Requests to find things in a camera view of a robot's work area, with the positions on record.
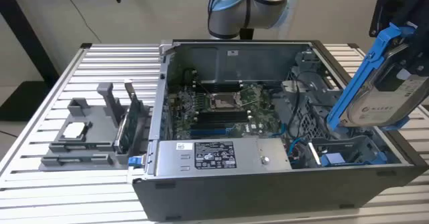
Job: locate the hard disk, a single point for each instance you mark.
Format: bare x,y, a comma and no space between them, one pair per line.
379,108

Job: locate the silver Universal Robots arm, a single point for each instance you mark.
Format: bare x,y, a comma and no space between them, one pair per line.
228,15

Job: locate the disk bay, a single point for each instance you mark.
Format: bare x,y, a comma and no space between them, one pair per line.
361,143

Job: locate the grey metal drive cage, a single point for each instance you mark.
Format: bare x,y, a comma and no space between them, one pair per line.
332,93

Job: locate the green motherboard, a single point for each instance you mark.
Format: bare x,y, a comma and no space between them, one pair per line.
261,126

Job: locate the CPU socket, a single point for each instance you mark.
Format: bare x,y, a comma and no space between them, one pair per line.
222,101

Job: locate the silver power supply unit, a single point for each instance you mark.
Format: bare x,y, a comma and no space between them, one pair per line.
248,156

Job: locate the black open PC case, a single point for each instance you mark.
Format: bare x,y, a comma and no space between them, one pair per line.
234,199

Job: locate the green graphics card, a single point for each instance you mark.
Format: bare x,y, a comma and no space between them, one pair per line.
134,123

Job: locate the grey parts rack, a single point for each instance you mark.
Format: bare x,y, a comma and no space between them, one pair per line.
109,93

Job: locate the blue case latch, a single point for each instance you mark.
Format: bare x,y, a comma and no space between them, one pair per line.
134,161

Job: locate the RAM stick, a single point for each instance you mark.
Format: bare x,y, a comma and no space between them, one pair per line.
83,160
87,146

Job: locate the silver CPU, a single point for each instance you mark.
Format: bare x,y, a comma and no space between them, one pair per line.
75,131

